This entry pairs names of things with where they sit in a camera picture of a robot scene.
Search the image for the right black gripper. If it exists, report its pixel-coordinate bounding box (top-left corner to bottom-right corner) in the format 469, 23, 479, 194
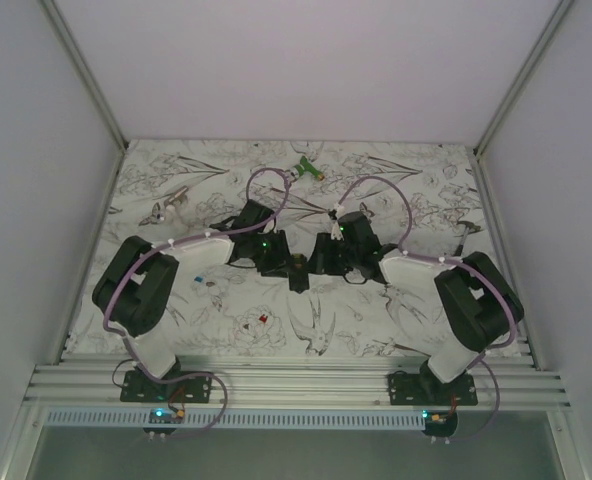
303, 233, 359, 276

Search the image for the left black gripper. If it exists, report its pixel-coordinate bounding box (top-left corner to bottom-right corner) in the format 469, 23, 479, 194
249, 230, 298, 279

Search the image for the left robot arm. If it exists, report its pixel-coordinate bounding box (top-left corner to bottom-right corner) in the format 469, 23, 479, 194
92, 200, 279, 402

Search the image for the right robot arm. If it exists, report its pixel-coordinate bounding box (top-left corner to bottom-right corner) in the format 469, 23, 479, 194
308, 212, 524, 405

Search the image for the floral patterned mat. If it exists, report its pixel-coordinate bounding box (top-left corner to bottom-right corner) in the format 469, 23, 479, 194
90, 139, 493, 357

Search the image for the green toy tool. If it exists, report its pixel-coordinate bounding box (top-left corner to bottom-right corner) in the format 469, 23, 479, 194
287, 155, 325, 181

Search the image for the small hammer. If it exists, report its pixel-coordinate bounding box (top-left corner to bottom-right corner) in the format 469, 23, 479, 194
454, 220, 481, 257

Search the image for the silver white small tool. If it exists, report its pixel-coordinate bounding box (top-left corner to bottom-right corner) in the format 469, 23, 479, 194
151, 186, 189, 224

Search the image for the right controller board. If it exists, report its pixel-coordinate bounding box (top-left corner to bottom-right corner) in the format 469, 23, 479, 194
422, 410, 459, 445

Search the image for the controller board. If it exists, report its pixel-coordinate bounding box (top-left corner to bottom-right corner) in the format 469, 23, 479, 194
143, 407, 185, 441
422, 410, 459, 445

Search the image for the left controller board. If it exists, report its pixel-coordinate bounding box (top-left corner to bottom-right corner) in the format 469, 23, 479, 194
143, 407, 185, 441

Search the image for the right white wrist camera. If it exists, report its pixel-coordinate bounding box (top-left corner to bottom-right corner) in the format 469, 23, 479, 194
327, 203, 345, 241

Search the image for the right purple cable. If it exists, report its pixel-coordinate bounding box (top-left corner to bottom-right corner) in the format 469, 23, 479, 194
333, 175, 520, 374

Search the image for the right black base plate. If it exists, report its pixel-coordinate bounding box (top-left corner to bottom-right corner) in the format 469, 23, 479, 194
387, 371, 478, 407

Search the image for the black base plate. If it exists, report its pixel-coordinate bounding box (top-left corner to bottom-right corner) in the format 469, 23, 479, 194
120, 369, 212, 403
387, 371, 478, 407

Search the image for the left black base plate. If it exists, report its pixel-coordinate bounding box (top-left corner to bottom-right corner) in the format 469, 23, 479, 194
120, 369, 212, 403

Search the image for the aluminium rail frame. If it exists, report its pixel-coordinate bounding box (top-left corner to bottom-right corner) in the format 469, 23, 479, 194
24, 354, 571, 411

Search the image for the white slotted cable duct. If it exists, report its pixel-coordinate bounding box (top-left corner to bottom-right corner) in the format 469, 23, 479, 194
45, 407, 424, 431

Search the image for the left frame post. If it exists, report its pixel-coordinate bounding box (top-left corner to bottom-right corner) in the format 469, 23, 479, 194
40, 0, 130, 151

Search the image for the frame post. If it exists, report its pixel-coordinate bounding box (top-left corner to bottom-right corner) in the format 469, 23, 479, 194
473, 0, 577, 154
40, 0, 130, 151

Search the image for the right frame post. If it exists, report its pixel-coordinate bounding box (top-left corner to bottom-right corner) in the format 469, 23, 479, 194
473, 0, 577, 154

